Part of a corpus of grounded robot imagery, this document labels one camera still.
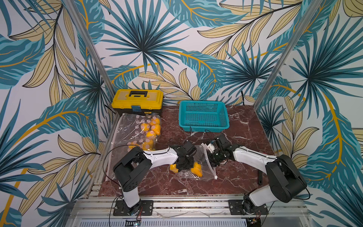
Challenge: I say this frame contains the clear zip-top bag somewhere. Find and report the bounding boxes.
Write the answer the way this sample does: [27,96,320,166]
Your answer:
[173,141,217,181]

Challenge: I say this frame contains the dotted zip-top bag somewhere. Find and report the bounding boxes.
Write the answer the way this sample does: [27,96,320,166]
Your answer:
[112,113,161,148]
[102,139,140,183]

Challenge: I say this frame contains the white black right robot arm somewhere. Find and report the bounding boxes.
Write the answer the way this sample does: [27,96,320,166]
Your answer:
[206,134,307,215]

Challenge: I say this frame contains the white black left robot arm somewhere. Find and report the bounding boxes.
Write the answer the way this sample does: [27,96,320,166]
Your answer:
[112,141,197,212]

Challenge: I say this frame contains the orange fruits in left bag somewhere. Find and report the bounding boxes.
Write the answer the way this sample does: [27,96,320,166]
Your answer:
[140,116,161,138]

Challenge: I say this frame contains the yellow fruits in middle bag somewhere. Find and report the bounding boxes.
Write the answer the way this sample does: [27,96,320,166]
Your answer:
[127,138,155,151]

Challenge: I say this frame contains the yellow fruit in right bag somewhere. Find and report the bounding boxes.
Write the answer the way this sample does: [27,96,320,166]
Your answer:
[169,164,179,174]

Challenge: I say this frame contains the teal plastic basket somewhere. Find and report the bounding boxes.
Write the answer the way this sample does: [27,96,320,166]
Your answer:
[178,100,230,132]

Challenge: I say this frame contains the yellow black toolbox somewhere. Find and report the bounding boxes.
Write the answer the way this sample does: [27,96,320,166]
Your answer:
[111,89,164,116]

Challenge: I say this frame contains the red black pipe wrench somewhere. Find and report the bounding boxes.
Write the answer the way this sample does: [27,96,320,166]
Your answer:
[258,170,263,185]

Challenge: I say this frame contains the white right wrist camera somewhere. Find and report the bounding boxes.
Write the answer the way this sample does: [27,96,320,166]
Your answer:
[201,143,216,154]

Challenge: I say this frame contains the left aluminium frame post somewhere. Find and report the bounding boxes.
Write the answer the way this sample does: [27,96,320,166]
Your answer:
[63,0,115,98]

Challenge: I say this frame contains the aluminium frame post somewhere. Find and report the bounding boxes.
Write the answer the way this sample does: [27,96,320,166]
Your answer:
[253,0,323,110]
[63,0,115,98]

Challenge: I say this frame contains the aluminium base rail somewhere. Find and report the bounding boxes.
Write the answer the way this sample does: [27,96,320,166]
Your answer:
[66,195,314,227]

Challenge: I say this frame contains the right aluminium frame post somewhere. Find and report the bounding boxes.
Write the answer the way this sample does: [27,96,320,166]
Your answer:
[253,0,323,110]

